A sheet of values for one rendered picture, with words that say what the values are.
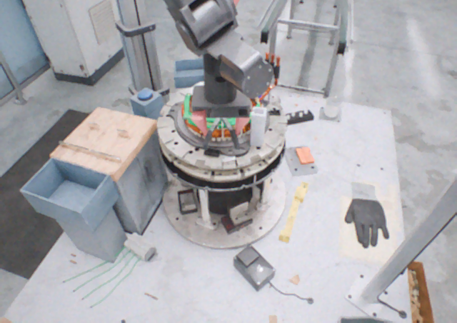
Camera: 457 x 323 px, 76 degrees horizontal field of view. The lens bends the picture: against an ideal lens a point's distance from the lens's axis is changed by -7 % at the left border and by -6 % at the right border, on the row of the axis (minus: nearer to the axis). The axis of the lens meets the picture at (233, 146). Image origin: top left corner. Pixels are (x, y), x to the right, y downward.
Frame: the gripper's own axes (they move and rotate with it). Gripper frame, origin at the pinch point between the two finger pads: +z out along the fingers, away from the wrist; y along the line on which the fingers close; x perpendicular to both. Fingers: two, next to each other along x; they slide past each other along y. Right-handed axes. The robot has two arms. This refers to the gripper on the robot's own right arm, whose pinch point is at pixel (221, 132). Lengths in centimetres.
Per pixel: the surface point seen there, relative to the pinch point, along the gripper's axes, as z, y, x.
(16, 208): 117, -131, 62
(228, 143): 6.4, 1.4, 3.4
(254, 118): -0.9, 6.9, 3.3
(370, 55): 114, 161, 248
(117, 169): 10.5, -23.6, 0.1
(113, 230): 29.2, -28.6, -4.7
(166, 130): 7.4, -13.2, 9.3
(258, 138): 4.5, 8.1, 3.1
